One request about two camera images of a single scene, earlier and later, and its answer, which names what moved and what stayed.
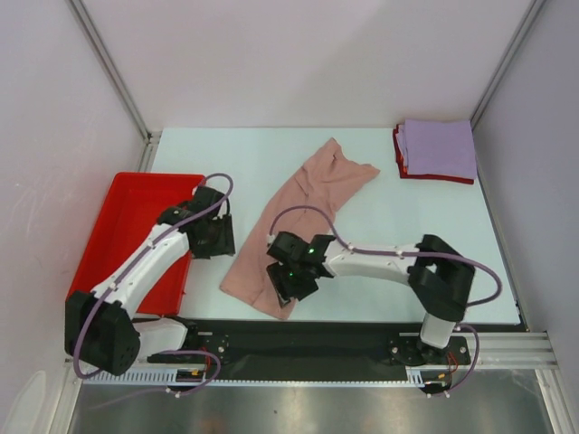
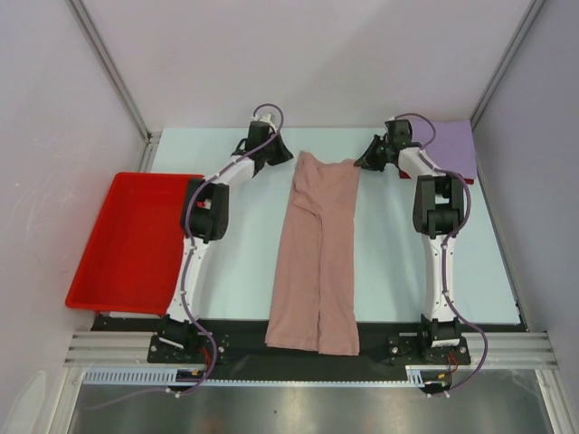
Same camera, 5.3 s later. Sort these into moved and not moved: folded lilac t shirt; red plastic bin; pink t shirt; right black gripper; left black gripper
Moved: left black gripper; pink t shirt; right black gripper
Not moved: folded lilac t shirt; red plastic bin
